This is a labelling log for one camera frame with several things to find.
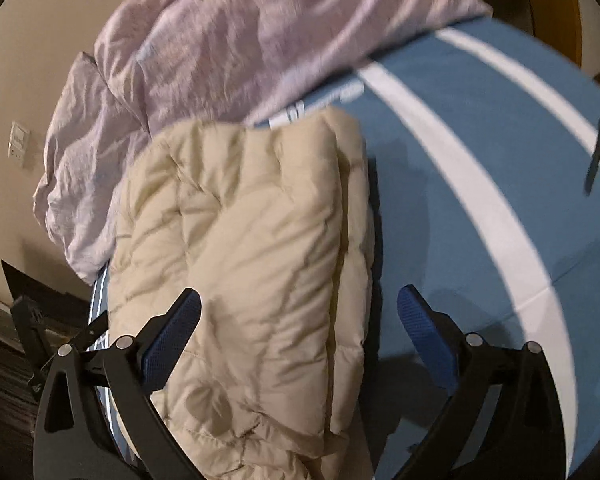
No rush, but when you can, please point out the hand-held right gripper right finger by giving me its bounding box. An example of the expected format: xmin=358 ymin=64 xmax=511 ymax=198
xmin=395 ymin=284 xmax=569 ymax=480

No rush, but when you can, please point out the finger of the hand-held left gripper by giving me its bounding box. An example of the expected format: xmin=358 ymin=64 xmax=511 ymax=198
xmin=42 ymin=314 xmax=108 ymax=367

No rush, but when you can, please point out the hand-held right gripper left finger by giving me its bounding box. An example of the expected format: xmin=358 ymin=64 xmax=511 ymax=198
xmin=32 ymin=287 xmax=204 ymax=480

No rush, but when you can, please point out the beige puffer jacket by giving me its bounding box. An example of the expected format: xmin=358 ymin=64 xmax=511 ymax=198
xmin=102 ymin=107 xmax=383 ymax=480

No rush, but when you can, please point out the blue white striped bed sheet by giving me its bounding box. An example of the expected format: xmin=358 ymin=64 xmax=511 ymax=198
xmin=87 ymin=15 xmax=600 ymax=480

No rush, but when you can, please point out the lavender duvet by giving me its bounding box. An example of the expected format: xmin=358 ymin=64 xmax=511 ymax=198
xmin=32 ymin=0 xmax=495 ymax=286

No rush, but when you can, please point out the orange wooden trim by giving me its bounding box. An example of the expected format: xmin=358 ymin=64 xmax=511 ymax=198
xmin=517 ymin=0 xmax=600 ymax=91

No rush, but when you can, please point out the white wall socket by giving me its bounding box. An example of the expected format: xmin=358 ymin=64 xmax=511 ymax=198
xmin=6 ymin=120 xmax=31 ymax=168

